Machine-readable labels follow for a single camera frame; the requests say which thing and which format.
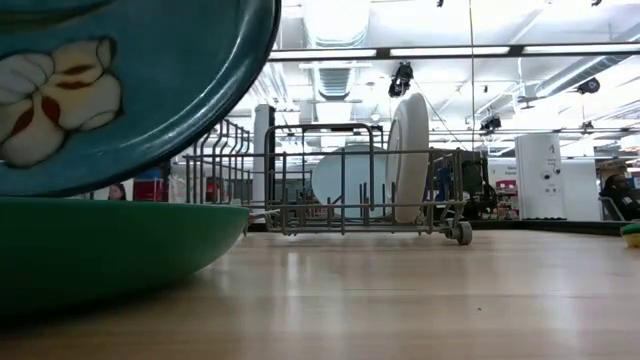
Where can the white round plate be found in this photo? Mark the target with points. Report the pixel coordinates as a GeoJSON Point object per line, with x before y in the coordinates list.
{"type": "Point", "coordinates": [411, 165]}

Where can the teal plate with flower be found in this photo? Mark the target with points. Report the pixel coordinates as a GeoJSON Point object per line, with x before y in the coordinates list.
{"type": "Point", "coordinates": [175, 75]}

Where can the large green plate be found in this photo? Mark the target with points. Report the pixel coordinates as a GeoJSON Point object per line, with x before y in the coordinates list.
{"type": "Point", "coordinates": [110, 250]}

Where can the white building pillar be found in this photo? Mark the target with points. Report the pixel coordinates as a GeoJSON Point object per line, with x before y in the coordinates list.
{"type": "Point", "coordinates": [262, 150]}

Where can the blue storage bin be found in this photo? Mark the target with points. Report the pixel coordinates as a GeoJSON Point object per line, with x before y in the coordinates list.
{"type": "Point", "coordinates": [149, 174]}

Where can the red storage bin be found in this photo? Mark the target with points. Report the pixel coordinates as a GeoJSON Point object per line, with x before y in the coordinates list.
{"type": "Point", "coordinates": [149, 190]}

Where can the small black hanging device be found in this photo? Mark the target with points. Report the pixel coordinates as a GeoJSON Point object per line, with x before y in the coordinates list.
{"type": "Point", "coordinates": [491, 125]}

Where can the person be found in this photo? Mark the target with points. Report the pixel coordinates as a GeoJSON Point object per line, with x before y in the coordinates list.
{"type": "Point", "coordinates": [117, 192]}
{"type": "Point", "coordinates": [620, 197]}

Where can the white column with devices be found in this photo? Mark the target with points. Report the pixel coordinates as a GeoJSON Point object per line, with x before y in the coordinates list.
{"type": "Point", "coordinates": [540, 175]}

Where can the yellow and green sponge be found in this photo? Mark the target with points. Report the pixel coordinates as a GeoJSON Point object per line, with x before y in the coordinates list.
{"type": "Point", "coordinates": [631, 235]}

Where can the black overhead camera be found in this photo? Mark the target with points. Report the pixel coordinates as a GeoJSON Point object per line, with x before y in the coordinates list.
{"type": "Point", "coordinates": [401, 80]}

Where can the silver ventilation duct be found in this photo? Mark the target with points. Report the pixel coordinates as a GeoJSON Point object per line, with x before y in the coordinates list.
{"type": "Point", "coordinates": [335, 30]}

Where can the black frame beam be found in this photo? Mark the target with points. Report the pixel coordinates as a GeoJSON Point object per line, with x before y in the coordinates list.
{"type": "Point", "coordinates": [450, 50]}

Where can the black ceiling dome camera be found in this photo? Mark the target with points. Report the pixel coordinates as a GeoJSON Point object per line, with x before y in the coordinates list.
{"type": "Point", "coordinates": [589, 86]}

